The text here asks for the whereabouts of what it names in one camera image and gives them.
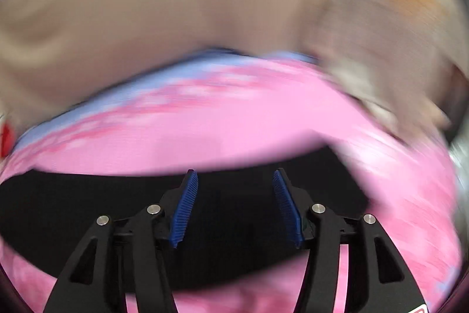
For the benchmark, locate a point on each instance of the beige cloth with orange print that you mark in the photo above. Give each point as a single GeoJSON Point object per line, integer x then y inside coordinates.
{"type": "Point", "coordinates": [384, 41]}

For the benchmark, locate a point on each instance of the black pants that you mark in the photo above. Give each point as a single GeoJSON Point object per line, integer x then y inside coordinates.
{"type": "Point", "coordinates": [238, 247]}

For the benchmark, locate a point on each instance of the cartoon printed pillow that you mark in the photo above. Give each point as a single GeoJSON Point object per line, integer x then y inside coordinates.
{"type": "Point", "coordinates": [6, 140]}

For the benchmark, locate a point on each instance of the beige quilt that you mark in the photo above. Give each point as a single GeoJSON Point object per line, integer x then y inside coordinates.
{"type": "Point", "coordinates": [146, 5]}

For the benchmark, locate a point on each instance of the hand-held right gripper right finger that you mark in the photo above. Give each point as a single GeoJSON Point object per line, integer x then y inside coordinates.
{"type": "Point", "coordinates": [287, 210]}

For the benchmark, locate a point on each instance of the pink floral bed sheet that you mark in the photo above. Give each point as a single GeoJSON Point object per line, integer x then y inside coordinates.
{"type": "Point", "coordinates": [238, 122]}

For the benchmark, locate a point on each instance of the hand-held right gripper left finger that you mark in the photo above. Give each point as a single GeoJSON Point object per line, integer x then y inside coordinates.
{"type": "Point", "coordinates": [182, 214]}

